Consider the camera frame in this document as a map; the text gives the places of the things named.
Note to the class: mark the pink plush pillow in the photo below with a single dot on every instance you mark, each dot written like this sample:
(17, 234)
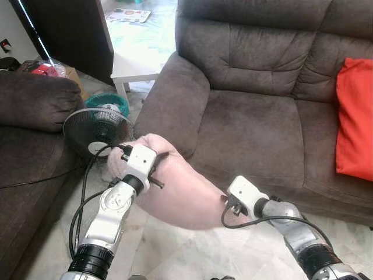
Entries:
(186, 198)

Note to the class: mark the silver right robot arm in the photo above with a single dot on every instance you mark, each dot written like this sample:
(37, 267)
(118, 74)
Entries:
(297, 233)

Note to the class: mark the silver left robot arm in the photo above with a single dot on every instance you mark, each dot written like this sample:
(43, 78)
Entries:
(111, 216)

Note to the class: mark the two-seat brown fabric sofa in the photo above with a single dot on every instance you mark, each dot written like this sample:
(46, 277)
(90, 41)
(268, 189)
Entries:
(256, 134)

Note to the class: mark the printed floor mat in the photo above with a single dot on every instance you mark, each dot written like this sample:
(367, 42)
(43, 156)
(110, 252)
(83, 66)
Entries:
(128, 16)

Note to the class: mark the red pillow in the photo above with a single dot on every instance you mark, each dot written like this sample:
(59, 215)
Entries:
(355, 116)

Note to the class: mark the teal plastic basket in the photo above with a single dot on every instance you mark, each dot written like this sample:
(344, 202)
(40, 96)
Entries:
(108, 102)

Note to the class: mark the black standing fan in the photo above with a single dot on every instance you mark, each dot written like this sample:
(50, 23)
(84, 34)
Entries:
(87, 125)

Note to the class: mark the white side table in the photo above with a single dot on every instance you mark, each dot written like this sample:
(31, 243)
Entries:
(131, 67)

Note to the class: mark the cardboard box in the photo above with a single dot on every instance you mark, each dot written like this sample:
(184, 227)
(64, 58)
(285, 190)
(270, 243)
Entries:
(76, 79)

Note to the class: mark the brown fabric armchair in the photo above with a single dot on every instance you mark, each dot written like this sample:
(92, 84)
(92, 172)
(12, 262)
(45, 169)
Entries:
(29, 105)

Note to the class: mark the clear bag with red items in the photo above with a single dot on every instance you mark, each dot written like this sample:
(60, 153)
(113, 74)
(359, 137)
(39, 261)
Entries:
(45, 70)

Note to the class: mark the dark wooden cabinet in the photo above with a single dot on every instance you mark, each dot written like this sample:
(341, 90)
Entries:
(70, 35)

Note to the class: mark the silver pole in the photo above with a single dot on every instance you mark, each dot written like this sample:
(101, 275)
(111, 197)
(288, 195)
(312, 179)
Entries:
(36, 32)

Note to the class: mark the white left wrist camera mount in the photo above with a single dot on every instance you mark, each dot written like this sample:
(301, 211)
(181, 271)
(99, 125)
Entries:
(140, 163)

